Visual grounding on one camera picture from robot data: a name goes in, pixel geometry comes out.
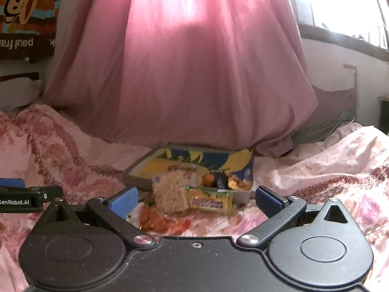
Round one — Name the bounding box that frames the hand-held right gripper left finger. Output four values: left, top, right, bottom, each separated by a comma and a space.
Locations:
38, 186, 154, 246

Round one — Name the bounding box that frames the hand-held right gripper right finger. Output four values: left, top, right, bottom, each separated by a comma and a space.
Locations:
238, 185, 353, 246

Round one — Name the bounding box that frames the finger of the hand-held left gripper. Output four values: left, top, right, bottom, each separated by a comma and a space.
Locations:
39, 185, 65, 203
0, 178, 25, 188

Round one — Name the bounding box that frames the gold candy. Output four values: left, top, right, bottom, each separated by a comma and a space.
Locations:
228, 173, 253, 191

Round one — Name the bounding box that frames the orange snack packet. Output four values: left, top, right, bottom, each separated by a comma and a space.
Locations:
138, 204, 192, 235

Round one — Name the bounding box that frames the blue yellow printed box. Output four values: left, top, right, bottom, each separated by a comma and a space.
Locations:
122, 145, 255, 209

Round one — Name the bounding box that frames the noodle cake packet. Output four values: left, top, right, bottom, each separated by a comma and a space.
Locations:
152, 170, 198, 214

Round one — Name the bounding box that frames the dark blue sachet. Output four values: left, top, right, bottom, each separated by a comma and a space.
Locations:
213, 172, 228, 189

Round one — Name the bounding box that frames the yellow green bar packet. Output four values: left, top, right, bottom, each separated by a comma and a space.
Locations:
186, 186, 234, 216

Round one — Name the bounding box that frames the pink floral blanket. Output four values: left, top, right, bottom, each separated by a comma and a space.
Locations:
0, 103, 389, 292

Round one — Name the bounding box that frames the grey pillow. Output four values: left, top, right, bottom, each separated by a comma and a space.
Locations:
0, 72, 43, 113

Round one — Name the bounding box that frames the grey green cloth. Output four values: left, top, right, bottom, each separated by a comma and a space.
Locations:
292, 109, 357, 143

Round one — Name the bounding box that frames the dark wooden furniture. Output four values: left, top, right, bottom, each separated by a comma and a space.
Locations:
378, 95, 389, 136

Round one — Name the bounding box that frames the pink curtain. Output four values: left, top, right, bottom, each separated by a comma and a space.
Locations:
43, 0, 319, 159

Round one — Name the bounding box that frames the cartoon printed cloth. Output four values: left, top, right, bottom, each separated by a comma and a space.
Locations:
0, 0, 65, 64

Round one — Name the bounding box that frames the window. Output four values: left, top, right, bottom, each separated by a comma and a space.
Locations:
280, 0, 389, 49

